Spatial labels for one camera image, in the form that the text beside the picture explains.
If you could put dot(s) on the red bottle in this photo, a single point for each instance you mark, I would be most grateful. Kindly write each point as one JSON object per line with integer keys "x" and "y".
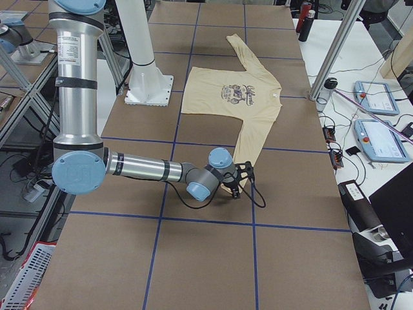
{"x": 304, "y": 9}

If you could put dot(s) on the black box with white label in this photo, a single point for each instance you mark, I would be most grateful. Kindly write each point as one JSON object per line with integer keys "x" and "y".
{"x": 357, "y": 205}

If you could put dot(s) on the near blue teach pendant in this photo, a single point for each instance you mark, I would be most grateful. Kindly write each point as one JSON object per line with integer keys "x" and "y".
{"x": 379, "y": 143}

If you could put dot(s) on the black water bottle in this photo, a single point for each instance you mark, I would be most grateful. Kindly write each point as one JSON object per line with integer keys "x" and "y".
{"x": 306, "y": 26}

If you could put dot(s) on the far blue teach pendant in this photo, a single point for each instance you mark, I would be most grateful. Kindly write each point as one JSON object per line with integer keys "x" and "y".
{"x": 376, "y": 98}

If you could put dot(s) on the aluminium frame post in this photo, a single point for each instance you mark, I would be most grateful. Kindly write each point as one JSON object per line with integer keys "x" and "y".
{"x": 336, "y": 46}

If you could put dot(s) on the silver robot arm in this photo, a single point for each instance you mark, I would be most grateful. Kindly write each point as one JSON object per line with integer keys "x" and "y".
{"x": 81, "y": 161}

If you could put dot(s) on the white perforated basket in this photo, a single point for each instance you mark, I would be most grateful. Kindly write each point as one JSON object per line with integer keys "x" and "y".
{"x": 24, "y": 288}

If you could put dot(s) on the black monitor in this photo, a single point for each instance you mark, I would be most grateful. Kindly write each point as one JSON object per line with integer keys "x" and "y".
{"x": 392, "y": 203}

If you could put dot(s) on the clear bottle with black lid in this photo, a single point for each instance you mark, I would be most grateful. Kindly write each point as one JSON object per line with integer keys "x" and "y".
{"x": 325, "y": 94}

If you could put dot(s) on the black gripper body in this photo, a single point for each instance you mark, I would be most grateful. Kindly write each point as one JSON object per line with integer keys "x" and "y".
{"x": 231, "y": 185}

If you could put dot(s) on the white camera mast with base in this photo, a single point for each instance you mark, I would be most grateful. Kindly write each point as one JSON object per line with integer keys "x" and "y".
{"x": 147, "y": 85}

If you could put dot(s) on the cream long-sleeve printed shirt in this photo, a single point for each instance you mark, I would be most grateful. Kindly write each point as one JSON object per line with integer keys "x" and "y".
{"x": 251, "y": 95}

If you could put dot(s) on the blue teach pendant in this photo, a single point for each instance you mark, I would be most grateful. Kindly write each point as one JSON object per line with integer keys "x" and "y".
{"x": 376, "y": 98}
{"x": 379, "y": 143}

